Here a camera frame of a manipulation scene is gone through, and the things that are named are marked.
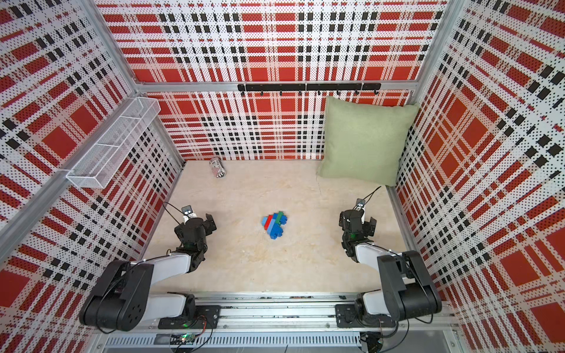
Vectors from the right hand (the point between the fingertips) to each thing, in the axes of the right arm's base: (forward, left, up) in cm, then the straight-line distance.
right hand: (361, 214), depth 92 cm
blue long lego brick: (-5, +37, -5) cm, 37 cm away
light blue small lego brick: (+1, +43, -7) cm, 44 cm away
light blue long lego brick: (-3, +39, -4) cm, 39 cm away
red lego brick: (-1, +41, -5) cm, 41 cm away
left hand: (-2, +68, +1) cm, 68 cm away
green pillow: (+29, -3, +15) cm, 33 cm away
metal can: (+31, +70, -3) cm, 76 cm away
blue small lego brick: (0, +34, -5) cm, 34 cm away
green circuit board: (-43, +63, -4) cm, 77 cm away
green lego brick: (+3, +35, -5) cm, 36 cm away
